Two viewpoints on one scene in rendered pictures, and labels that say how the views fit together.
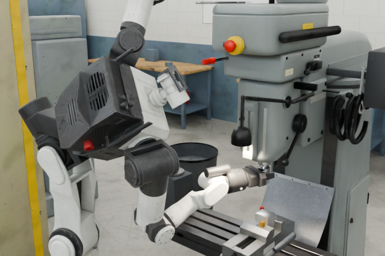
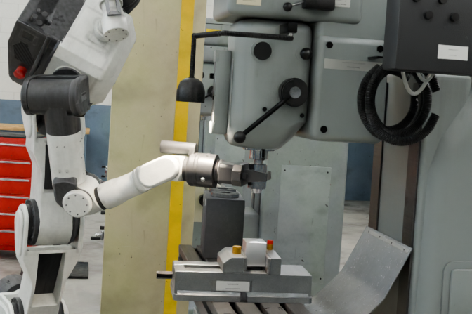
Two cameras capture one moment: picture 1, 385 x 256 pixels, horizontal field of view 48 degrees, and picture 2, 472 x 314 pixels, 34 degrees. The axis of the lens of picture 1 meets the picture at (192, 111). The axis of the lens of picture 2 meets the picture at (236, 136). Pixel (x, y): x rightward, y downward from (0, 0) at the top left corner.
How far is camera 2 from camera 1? 1.59 m
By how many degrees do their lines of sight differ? 42
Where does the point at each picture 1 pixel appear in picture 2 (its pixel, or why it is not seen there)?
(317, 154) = (403, 187)
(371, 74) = (388, 12)
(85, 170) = not seen: hidden behind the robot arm
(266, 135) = (232, 98)
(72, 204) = (38, 166)
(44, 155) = not seen: hidden behind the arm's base
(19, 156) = (161, 197)
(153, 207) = (53, 151)
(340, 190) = (423, 256)
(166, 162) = (60, 89)
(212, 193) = (151, 168)
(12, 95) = (166, 114)
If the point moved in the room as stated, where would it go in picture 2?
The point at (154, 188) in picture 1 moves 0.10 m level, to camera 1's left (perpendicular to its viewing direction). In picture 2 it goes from (49, 121) to (26, 119)
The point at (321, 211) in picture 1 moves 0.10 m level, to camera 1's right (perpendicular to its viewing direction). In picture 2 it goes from (385, 284) to (421, 293)
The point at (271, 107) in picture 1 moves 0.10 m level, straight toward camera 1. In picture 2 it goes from (237, 57) to (204, 53)
